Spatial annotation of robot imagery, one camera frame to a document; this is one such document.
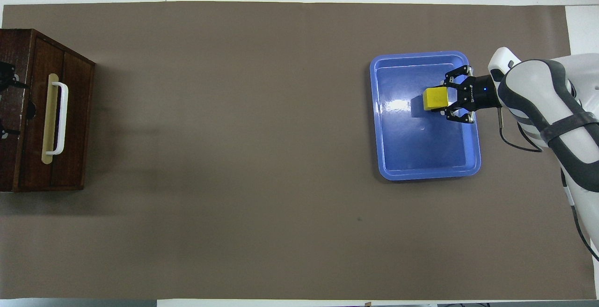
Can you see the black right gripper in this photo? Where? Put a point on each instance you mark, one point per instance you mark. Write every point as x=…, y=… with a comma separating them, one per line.
x=479, y=92

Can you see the yellow cube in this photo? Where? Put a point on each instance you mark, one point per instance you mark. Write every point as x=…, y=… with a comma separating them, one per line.
x=436, y=98

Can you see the dark wooden drawer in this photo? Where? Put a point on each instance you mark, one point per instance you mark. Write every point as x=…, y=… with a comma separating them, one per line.
x=75, y=124

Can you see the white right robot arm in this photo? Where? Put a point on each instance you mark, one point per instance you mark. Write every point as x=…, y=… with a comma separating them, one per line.
x=538, y=96

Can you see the dark wooden drawer cabinet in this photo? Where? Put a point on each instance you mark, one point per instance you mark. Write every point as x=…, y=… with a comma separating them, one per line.
x=11, y=157

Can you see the blue plastic tray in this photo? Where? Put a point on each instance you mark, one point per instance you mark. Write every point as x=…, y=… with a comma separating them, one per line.
x=421, y=148

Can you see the brown table mat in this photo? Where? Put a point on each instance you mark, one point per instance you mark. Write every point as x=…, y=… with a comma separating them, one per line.
x=234, y=157

